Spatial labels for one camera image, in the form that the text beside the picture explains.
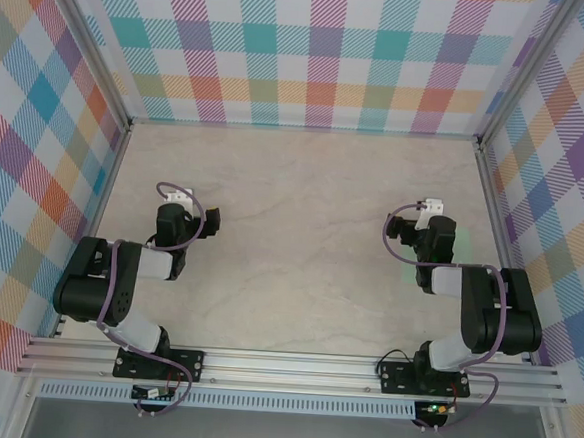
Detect aluminium table end rail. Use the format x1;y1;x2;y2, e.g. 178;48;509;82
127;110;482;147

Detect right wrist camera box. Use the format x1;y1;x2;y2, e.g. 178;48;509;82
415;197;446;226

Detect perforated grey cable tray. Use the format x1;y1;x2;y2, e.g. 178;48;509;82
36;374;419;423

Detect small black circuit board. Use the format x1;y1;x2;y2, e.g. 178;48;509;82
130;384;177;403

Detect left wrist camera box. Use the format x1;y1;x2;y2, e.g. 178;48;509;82
165;185;196;206

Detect thin black base cable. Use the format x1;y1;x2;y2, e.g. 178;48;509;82
373;347;417;385

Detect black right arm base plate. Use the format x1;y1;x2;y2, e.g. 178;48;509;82
378;360;472;401

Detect small circuit board green light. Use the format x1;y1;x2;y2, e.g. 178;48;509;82
421;401;454;418

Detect red wire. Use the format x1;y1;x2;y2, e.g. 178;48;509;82
446;377;463;410
167;364;187;392

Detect long aluminium mounting rail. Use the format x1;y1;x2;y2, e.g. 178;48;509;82
15;332;571;413

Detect aluminium frame post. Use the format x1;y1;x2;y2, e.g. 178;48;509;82
474;0;579;157
27;0;143;132

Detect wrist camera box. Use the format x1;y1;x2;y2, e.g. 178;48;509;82
415;197;446;226
165;185;196;206

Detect aluminium table side rail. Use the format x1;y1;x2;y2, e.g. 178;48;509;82
51;118;133;343
459;139;552;367

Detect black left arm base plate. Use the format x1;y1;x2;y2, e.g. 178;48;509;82
113;344;207;384

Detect light green paper sheet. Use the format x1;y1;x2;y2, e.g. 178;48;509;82
399;225;474;294

